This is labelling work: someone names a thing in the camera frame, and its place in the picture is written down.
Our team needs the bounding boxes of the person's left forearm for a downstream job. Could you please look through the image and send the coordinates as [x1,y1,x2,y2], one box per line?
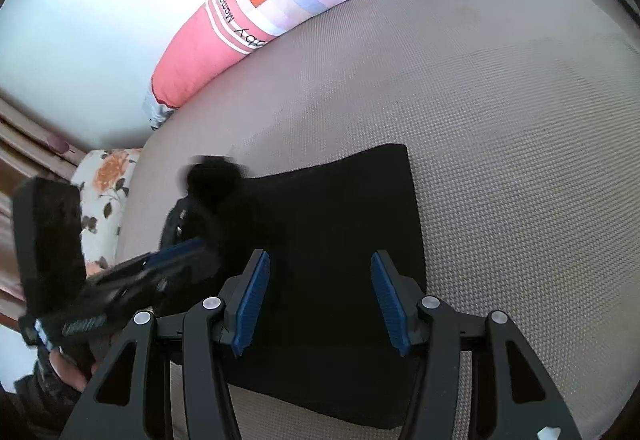
[0,357,88,440]

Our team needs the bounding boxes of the pink checked bolster pillow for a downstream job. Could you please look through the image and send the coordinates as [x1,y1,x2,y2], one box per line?
[142,0,532,129]

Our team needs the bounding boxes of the floral pillow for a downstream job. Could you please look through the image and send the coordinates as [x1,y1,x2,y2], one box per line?
[69,147,144,280]

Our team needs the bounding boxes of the person's left hand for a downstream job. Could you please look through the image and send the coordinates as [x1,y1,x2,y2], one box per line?
[49,346,97,394]

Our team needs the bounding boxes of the beige bed sheet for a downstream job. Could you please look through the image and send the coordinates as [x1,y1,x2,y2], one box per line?
[114,0,640,440]

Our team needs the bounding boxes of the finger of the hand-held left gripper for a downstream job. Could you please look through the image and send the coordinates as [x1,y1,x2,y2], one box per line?
[94,237,222,293]

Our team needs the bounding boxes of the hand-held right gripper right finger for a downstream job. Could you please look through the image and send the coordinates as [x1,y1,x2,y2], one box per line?
[370,249,583,440]

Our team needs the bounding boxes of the black pants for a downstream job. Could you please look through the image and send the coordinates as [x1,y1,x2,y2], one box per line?
[159,143,427,429]

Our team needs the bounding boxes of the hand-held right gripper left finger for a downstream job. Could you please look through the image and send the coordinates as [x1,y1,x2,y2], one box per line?
[60,249,273,440]

